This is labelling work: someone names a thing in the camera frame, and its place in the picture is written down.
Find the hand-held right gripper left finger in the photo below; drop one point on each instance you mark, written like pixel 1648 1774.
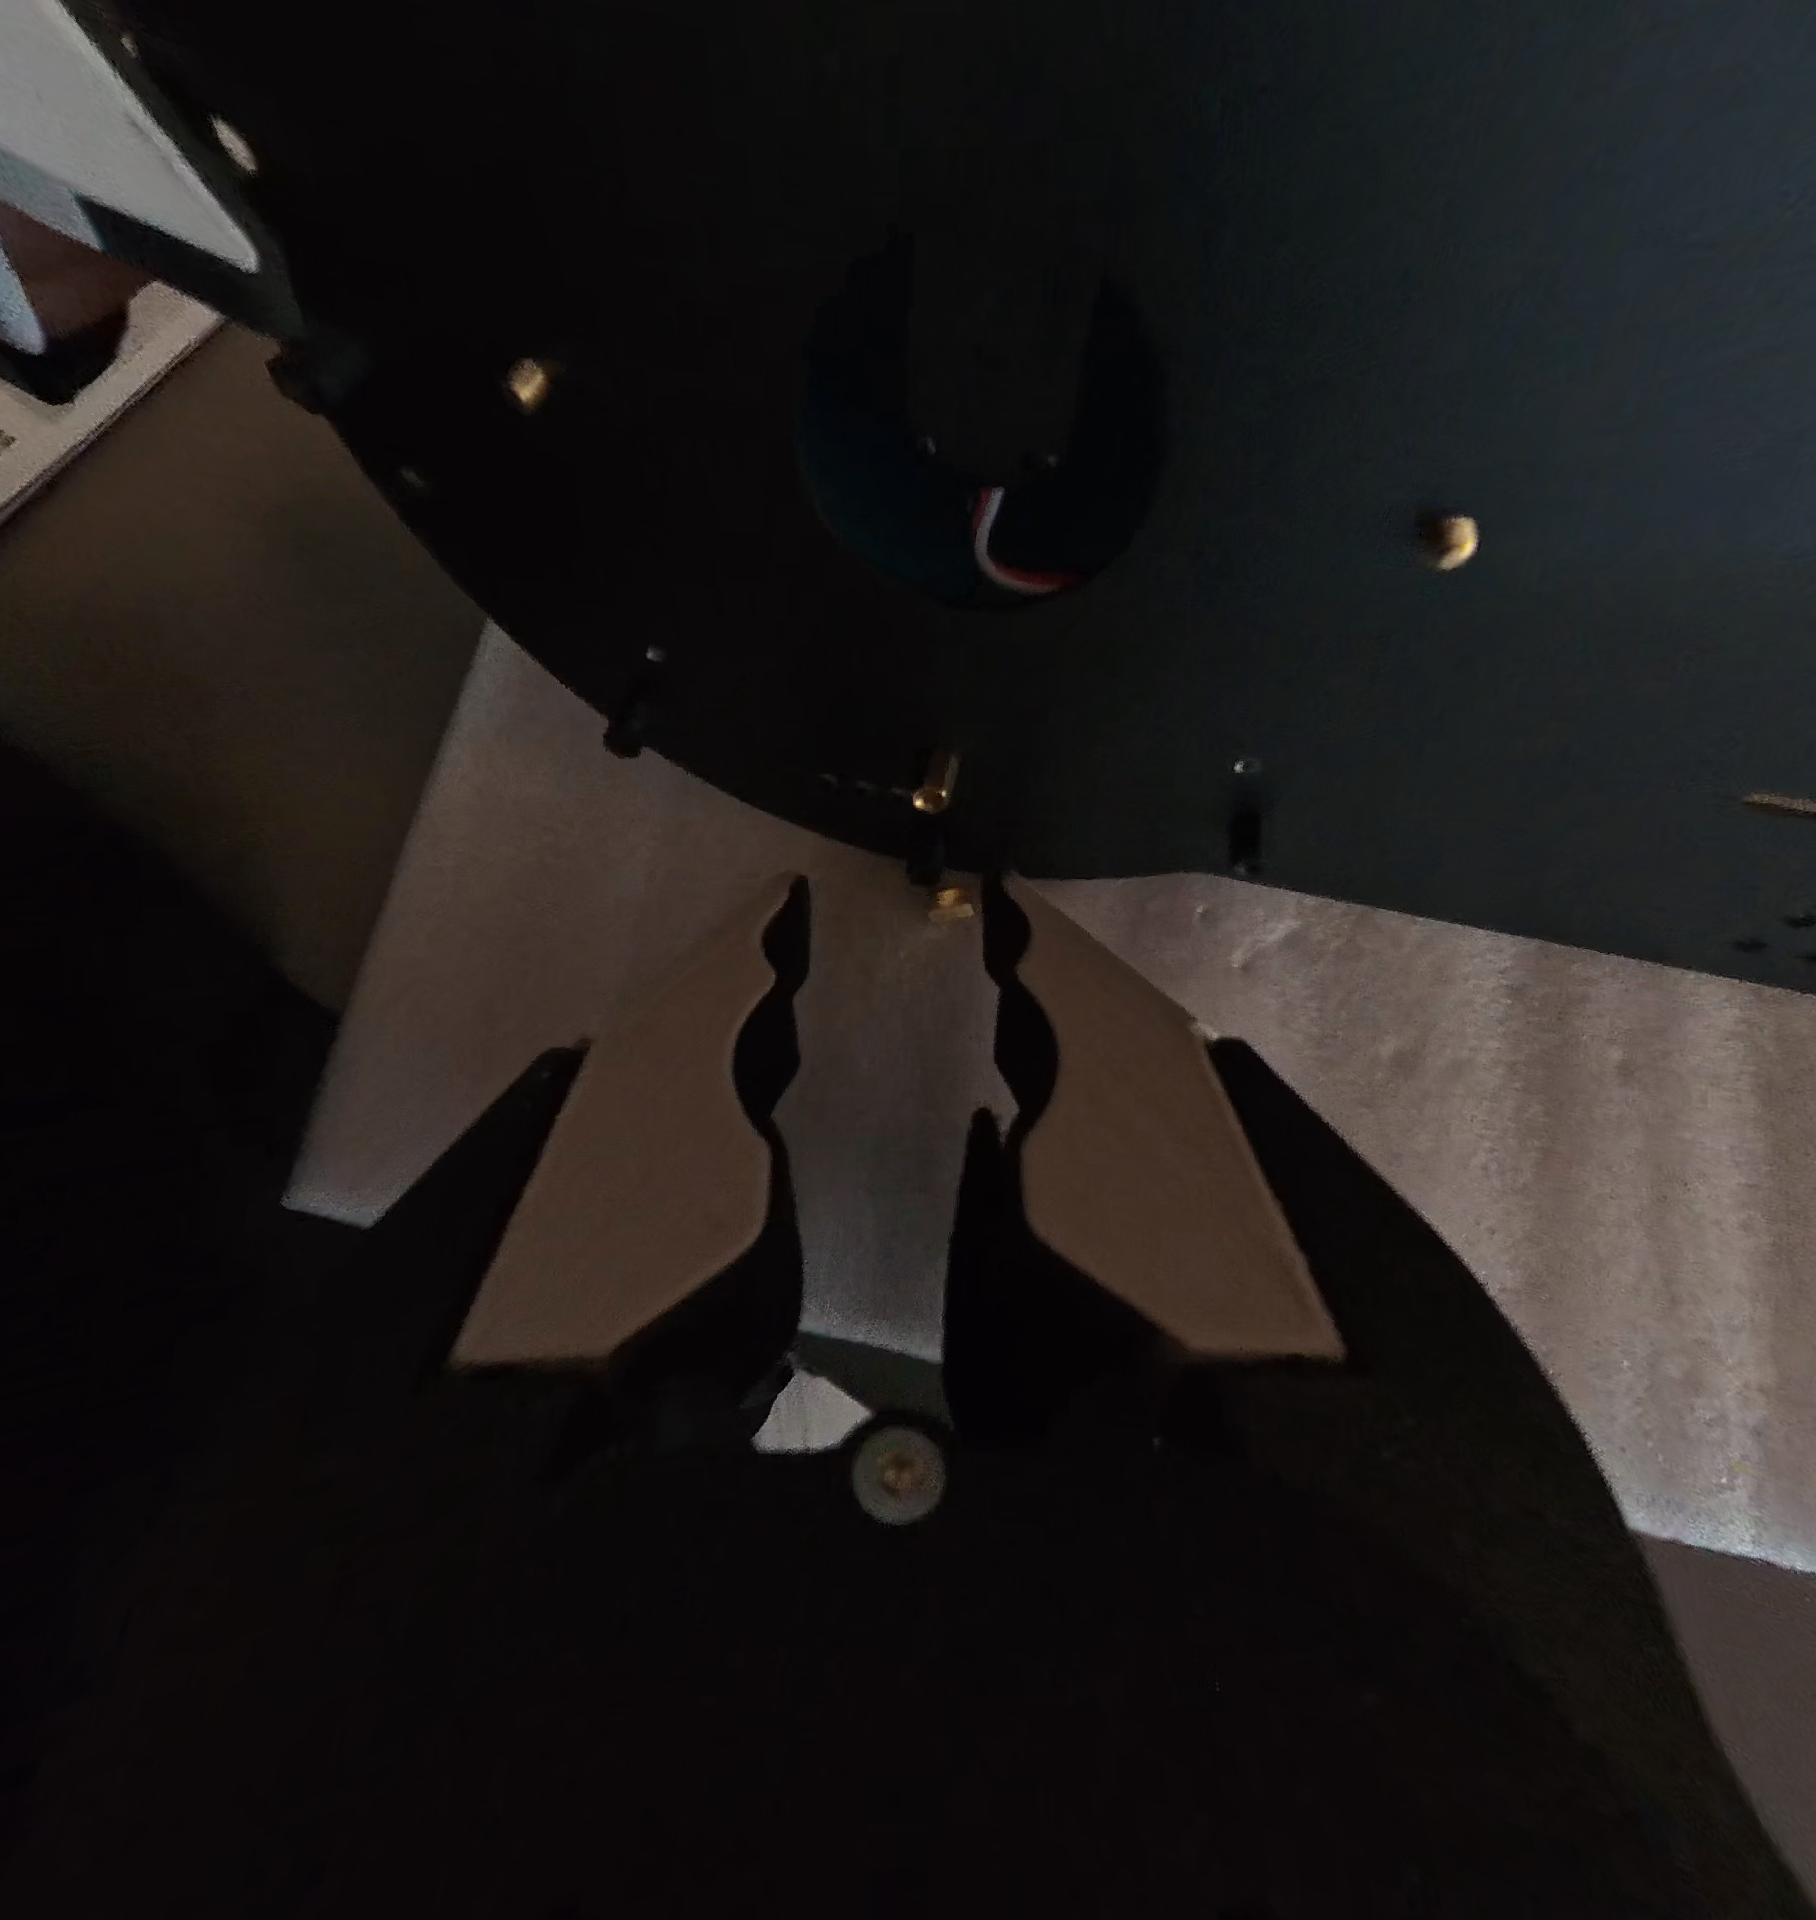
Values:
pixel 649 1185

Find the blue toy robot arm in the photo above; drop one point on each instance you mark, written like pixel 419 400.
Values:
pixel 1300 377

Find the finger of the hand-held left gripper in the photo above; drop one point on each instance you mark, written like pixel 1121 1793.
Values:
pixel 80 101

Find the white foam sheet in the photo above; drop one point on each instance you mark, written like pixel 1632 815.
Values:
pixel 1521 1202

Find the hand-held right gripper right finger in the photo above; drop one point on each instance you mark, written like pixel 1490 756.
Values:
pixel 1166 1202

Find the instruction booklet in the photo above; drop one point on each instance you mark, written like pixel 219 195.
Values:
pixel 114 405

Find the person's left hand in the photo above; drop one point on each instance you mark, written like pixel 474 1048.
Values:
pixel 76 286

